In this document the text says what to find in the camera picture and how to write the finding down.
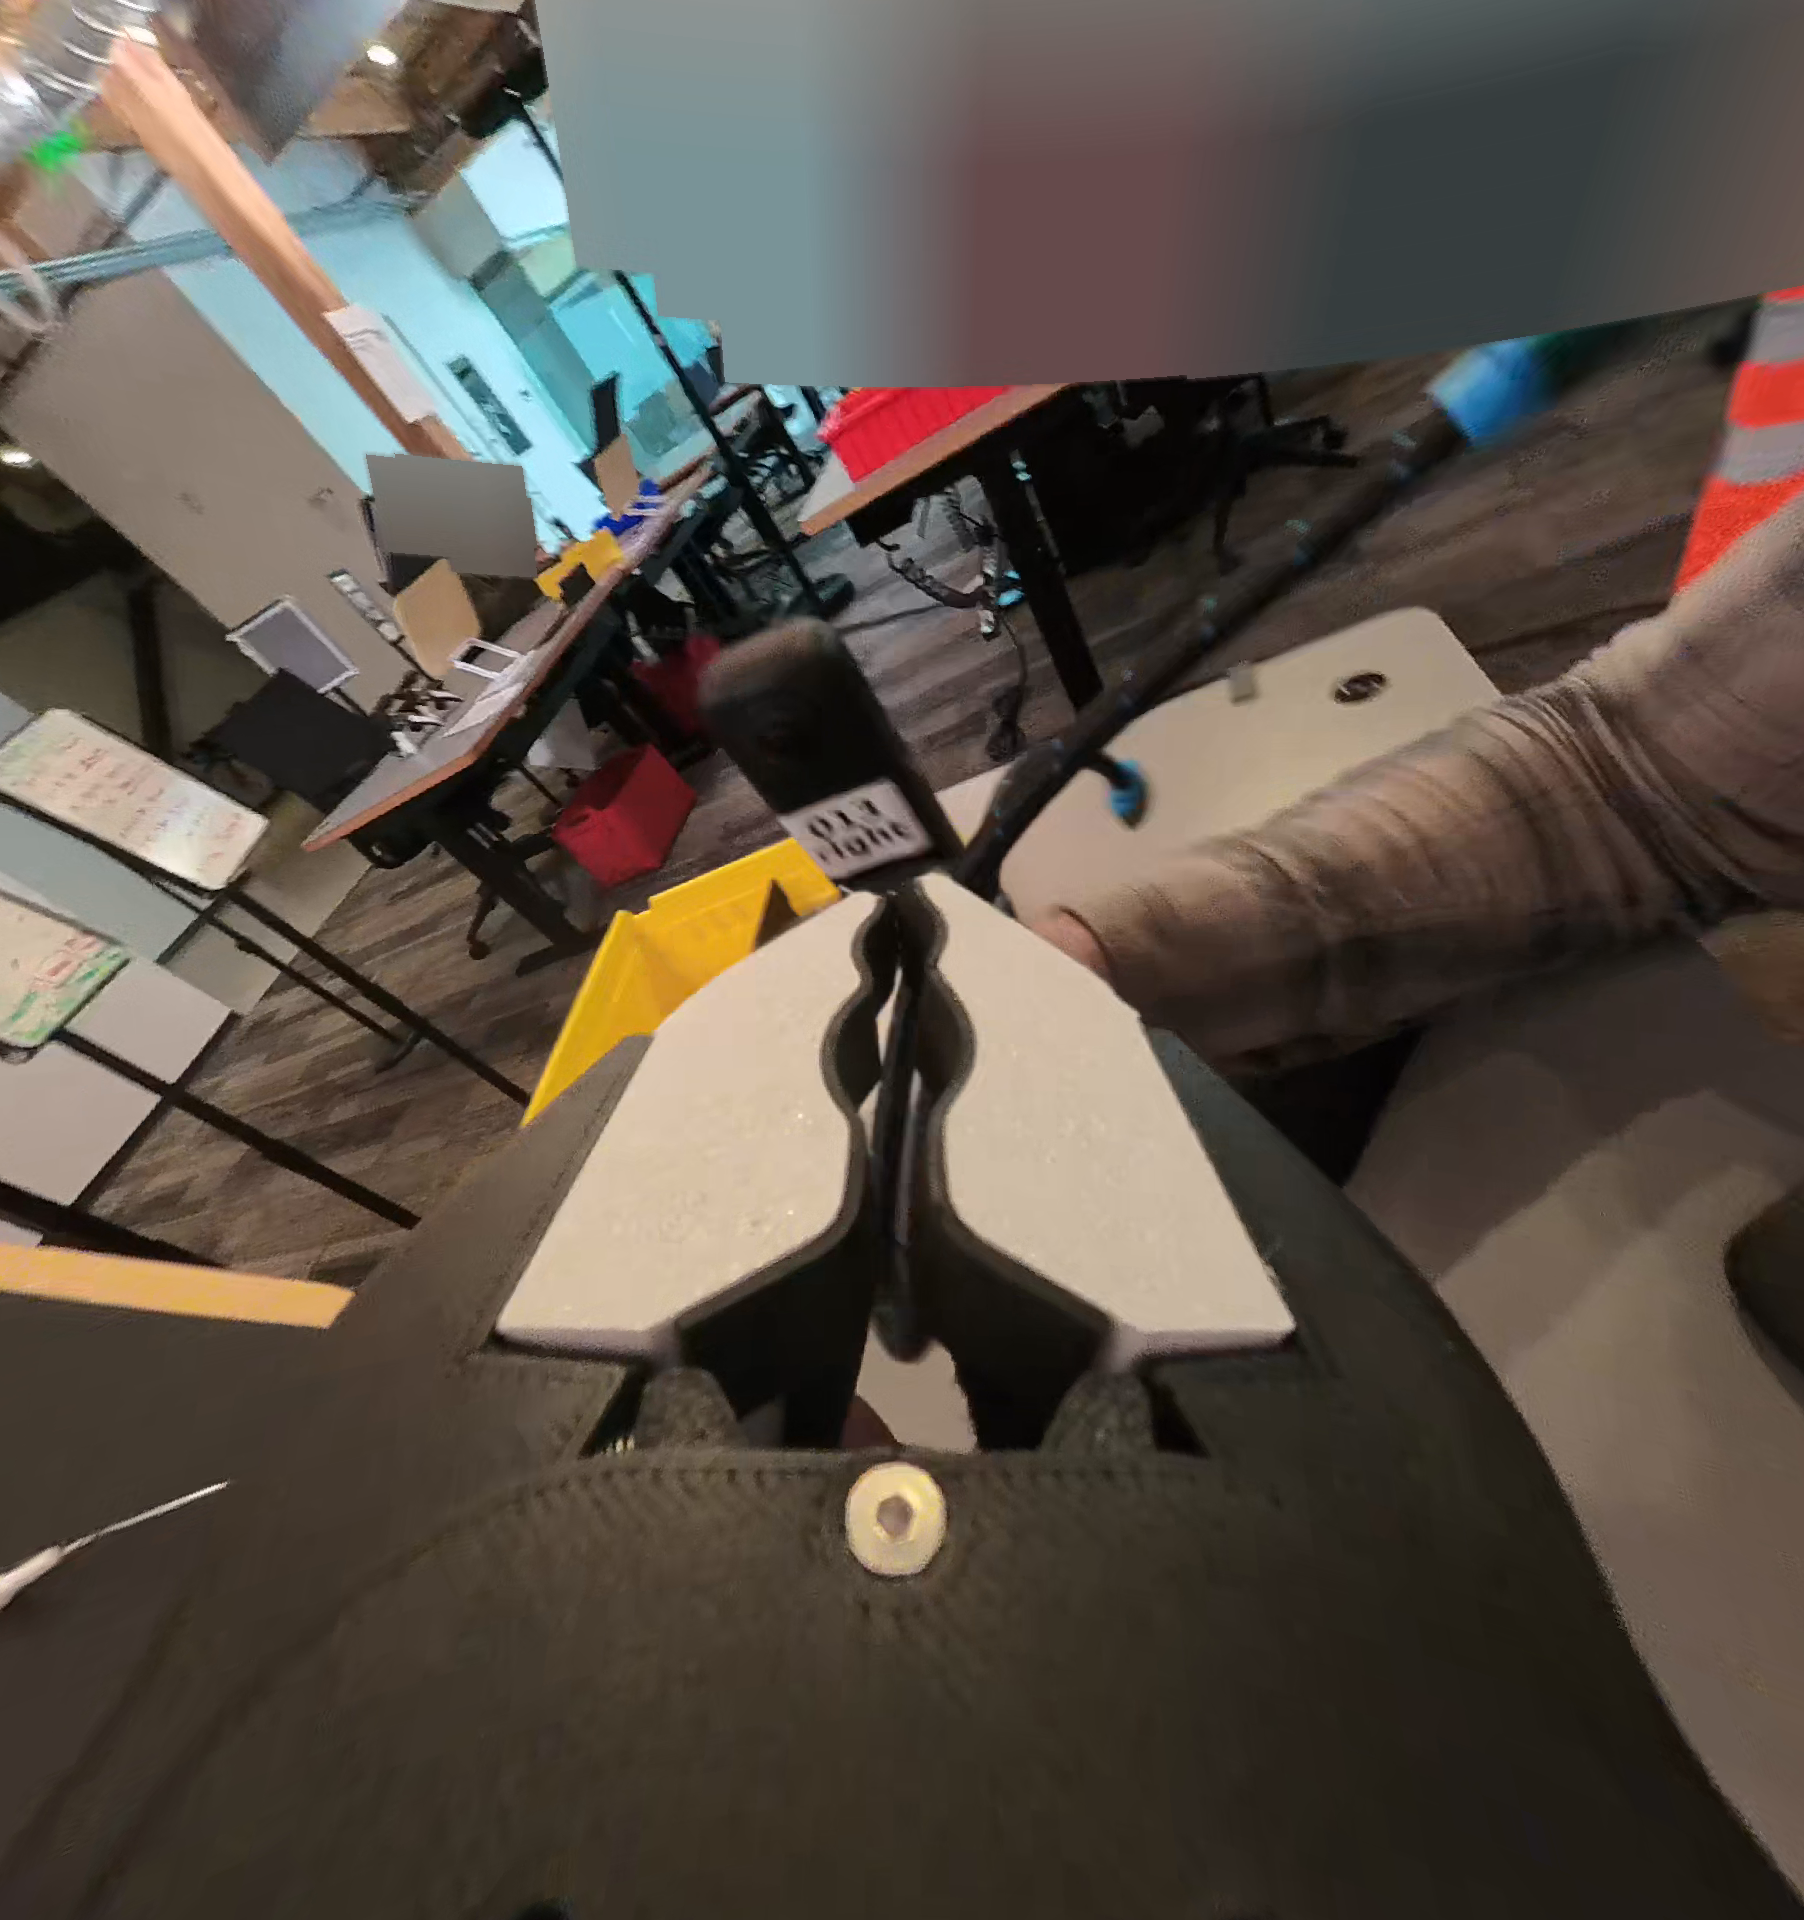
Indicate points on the wooden-edged desk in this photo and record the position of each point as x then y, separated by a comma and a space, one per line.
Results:
1055, 601

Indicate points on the small blue bin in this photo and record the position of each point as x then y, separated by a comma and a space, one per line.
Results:
641, 522

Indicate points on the green exit sign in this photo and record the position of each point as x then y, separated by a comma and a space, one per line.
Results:
60, 149

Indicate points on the long grey desk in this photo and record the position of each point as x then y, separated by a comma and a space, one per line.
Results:
437, 750

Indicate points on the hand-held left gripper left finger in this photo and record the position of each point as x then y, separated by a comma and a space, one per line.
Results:
721, 1139

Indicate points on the whiteboard with green writing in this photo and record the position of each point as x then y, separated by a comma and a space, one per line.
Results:
18, 960

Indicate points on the wooden-edged black board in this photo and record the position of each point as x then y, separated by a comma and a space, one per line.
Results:
61, 1424

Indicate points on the black office chair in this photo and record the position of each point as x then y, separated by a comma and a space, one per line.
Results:
294, 743

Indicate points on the person's right hand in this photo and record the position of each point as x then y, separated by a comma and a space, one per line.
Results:
1063, 933

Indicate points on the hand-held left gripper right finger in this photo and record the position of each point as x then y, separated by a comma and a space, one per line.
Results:
1080, 1156

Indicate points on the red storage bin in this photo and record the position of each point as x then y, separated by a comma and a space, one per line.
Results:
678, 681
624, 818

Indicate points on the white paper notice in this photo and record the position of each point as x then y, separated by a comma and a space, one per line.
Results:
384, 369

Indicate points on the orange traffic cone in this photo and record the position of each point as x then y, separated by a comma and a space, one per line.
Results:
1786, 390

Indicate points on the whiteboard on black stand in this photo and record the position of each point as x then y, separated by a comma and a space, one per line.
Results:
120, 795

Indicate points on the grey framed picture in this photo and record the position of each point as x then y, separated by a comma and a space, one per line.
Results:
294, 644

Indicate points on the round silver duct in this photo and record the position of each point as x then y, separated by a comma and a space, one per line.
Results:
3, 105

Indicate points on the long red plastic bin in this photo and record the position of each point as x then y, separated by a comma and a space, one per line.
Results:
902, 428

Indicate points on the tan black open case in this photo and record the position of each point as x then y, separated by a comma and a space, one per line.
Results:
437, 615

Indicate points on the person's right forearm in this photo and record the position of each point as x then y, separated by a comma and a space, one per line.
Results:
1443, 855

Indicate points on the small yellow bin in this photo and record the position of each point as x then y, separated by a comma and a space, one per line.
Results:
578, 563

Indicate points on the yellow plastic bin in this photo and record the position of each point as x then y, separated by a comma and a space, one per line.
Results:
663, 960

